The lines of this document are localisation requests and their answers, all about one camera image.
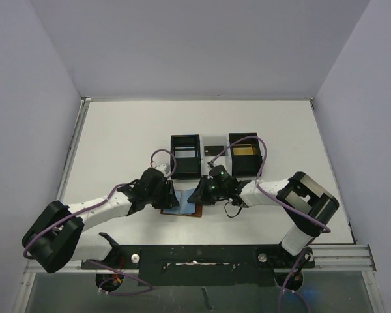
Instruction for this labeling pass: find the brown leather card holder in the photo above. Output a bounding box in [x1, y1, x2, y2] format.
[160, 188, 203, 218]

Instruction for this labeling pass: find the black white card sorting tray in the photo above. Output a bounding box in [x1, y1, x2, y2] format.
[170, 132, 267, 180]

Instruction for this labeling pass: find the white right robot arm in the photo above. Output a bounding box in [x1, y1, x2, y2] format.
[187, 166, 340, 267]

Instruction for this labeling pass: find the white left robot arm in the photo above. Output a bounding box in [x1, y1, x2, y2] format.
[22, 164, 178, 273]

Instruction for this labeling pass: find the black card in tray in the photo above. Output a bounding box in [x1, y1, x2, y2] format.
[204, 145, 224, 157]

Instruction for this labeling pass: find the gold card in tray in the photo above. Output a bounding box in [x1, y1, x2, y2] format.
[232, 143, 257, 157]

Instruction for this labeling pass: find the silver card in tray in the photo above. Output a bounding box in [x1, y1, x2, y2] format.
[174, 147, 197, 158]

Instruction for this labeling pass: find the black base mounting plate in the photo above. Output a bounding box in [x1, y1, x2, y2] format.
[81, 245, 315, 287]

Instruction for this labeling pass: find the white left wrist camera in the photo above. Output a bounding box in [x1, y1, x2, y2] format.
[151, 162, 171, 176]

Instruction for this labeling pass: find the aluminium frame rail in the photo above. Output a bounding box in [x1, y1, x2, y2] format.
[311, 244, 377, 271]

